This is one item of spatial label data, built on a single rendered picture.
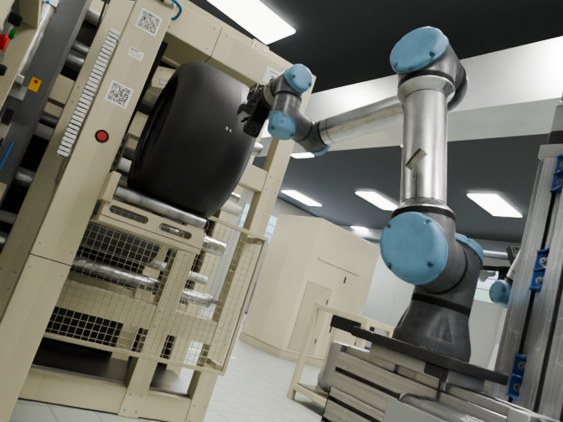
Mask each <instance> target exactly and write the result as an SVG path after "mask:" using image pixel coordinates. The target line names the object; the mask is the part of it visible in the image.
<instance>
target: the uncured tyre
mask: <svg viewBox="0 0 563 422"><path fill-rule="evenodd" d="M210 67H211V68H210ZM216 70H217V71H216ZM218 71H219V72H218ZM249 89H250V88H249V87H248V86H247V85H245V84H243V83H241V82H239V81H238V80H236V79H234V78H233V77H231V76H229V75H227V74H226V73H224V72H222V71H220V70H218V69H216V68H215V67H213V66H211V65H210V64H207V63H205V62H201V61H197V60H196V61H193V62H190V63H187V64H182V65H180V66H179V67H178V68H177V69H176V71H175V72H174V73H173V75H172V76H171V78H170V79H169V81H168V82H167V84H166V85H165V87H164V88H163V90H162V92H161V94H160V95H159V97H158V99H157V101H156V103H155V104H154V106H153V108H152V110H151V112H150V115H149V117H148V118H147V121H146V124H145V126H144V127H143V130H142V133H141V135H140V138H139V140H138V143H137V147H136V149H135V152H134V155H133V158H132V163H131V166H130V170H129V173H128V178H127V187H128V188H131V189H134V190H136V191H138V192H140V193H145V194H146V195H149V196H151V197H154V198H157V199H160V200H162V201H164V202H166V203H170V204H172V205H175V206H177V207H180V208H183V209H185V210H188V211H190V212H192V213H195V214H198V215H200V216H203V217H205V218H210V217H211V216H213V215H214V214H216V213H217V212H218V211H219V210H220V209H221V208H222V207H223V205H224V204H225V203H226V202H227V200H228V199H229V197H230V196H231V194H232V193H233V192H234V190H235V188H236V186H237V185H238V183H239V181H240V179H241V177H242V175H243V173H244V171H245V169H246V167H247V164H248V162H249V161H250V158H251V154H252V152H253V149H254V146H255V143H256V138H254V137H252V136H249V135H247V134H245V133H244V131H243V129H244V127H245V124H246V123H241V122H239V121H238V120H237V111H238V109H239V106H240V105H241V104H243V103H244V101H245V100H246V103H247V102H248V100H247V99H246V98H247V96H248V91H249ZM225 125H228V126H231V127H233V128H234V130H233V132H232V135H231V134H229V133H227V132H225V131H224V129H225Z"/></svg>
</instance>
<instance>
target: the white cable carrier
mask: <svg viewBox="0 0 563 422"><path fill-rule="evenodd" d="M119 34H120V32H118V31H116V30H115V29H114V28H110V29H109V31H108V34H107V36H106V39H105V41H104V43H103V45H102V47H101V51H100V53H99V54H98V56H97V59H96V62H95V64H94V66H93V68H92V71H91V72H90V76H89V78H88V80H87V82H86V84H85V88H84V90H83V92H82V94H81V96H80V99H79V101H78V104H77V106H76V108H75V111H74V113H73V116H72V117H71V119H70V123H69V125H68V126H67V129H66V131H65V134H64V136H63V138H62V141H61V143H60V144H59V148H58V151H57V152H56V155H58V156H60V157H63V158H67V157H68V156H70V155H71V153H72V151H71V150H70V149H71V148H72V144H73V143H74V139H75V138H76V135H77V133H78V130H79V129H80V126H81V123H82V121H83V119H84V117H85V113H86V111H87V109H88V106H89V105H90V102H91V100H92V97H93V98H95V97H96V94H97V93H96V88H97V86H98V84H99V81H100V79H101V76H102V74H103V72H104V70H105V67H106V64H107V62H108V59H109V58H110V56H111V52H112V50H113V48H114V46H115V43H118V42H119V40H120V38H119V37H118V36H119ZM113 43H114V44H113Z"/></svg>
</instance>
